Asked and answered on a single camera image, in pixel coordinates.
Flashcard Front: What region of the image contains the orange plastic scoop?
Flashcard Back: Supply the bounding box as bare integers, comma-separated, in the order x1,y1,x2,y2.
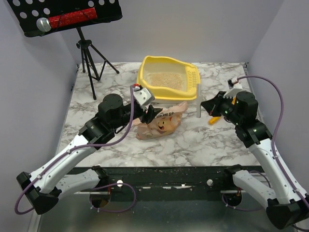
208,98,236,125

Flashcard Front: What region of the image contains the pink cat litter bag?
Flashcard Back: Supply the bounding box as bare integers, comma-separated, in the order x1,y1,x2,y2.
133,101,188,140

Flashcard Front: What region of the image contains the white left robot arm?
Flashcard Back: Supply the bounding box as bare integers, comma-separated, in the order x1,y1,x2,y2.
16,94,162,215

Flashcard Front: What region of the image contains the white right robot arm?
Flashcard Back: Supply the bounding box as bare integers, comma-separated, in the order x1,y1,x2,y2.
200,91,309,229

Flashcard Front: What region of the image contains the yellow litter box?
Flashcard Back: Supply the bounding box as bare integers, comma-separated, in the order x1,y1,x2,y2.
136,56,200,103

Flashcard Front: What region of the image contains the beige cat litter pile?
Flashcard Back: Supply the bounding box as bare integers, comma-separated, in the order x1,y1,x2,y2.
149,72,183,89

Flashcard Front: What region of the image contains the red silver microphone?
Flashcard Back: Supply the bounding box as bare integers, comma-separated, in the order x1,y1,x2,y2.
36,7,98,32

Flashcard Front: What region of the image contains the black music stand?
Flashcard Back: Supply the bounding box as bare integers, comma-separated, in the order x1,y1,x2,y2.
6,0,123,101

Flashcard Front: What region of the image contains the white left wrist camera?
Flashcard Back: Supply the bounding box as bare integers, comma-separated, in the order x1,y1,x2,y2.
133,86,155,106

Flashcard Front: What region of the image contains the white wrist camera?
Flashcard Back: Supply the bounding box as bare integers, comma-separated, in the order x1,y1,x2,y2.
223,78,243,99
133,86,155,106

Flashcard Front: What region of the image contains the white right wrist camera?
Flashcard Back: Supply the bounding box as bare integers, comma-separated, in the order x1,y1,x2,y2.
223,78,243,99

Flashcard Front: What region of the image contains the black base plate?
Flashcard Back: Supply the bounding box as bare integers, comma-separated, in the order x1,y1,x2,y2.
49,165,288,201

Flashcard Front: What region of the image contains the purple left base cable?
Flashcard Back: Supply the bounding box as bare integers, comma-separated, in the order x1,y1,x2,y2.
89,183,138,214

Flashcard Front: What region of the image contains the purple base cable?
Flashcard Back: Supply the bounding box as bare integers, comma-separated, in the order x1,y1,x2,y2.
222,170,272,212
89,183,138,214

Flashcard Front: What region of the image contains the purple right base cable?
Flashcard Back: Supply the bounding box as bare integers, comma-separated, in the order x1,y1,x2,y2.
222,170,272,212

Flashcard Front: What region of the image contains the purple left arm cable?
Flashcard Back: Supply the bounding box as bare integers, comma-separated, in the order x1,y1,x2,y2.
14,84,142,215

